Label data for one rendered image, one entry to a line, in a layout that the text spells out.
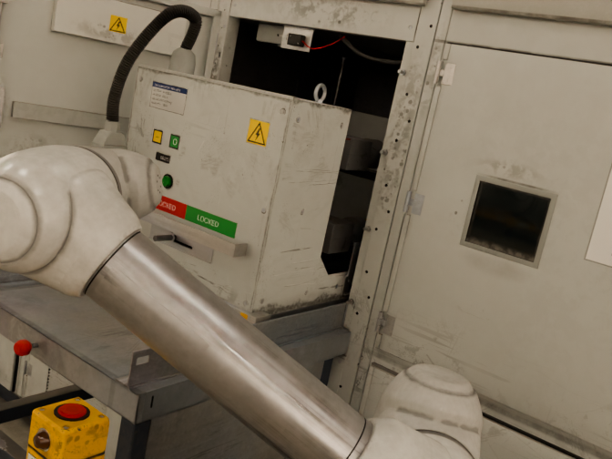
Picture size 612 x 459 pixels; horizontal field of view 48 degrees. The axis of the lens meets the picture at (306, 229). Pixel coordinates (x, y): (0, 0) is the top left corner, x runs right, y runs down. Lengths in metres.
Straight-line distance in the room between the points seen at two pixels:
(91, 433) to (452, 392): 0.52
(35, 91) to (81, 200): 1.12
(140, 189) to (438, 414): 0.52
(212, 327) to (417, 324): 0.89
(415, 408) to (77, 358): 0.67
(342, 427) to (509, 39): 0.99
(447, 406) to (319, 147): 0.72
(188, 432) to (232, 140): 0.62
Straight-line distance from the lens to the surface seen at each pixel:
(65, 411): 1.07
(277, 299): 1.56
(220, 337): 0.82
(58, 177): 0.82
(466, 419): 1.03
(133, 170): 0.97
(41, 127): 1.94
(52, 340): 1.45
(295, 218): 1.52
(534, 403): 1.57
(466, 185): 1.56
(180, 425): 1.42
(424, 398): 1.01
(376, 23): 1.74
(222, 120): 1.55
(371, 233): 1.70
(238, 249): 1.48
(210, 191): 1.57
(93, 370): 1.35
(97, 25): 1.93
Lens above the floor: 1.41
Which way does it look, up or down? 11 degrees down
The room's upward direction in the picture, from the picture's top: 12 degrees clockwise
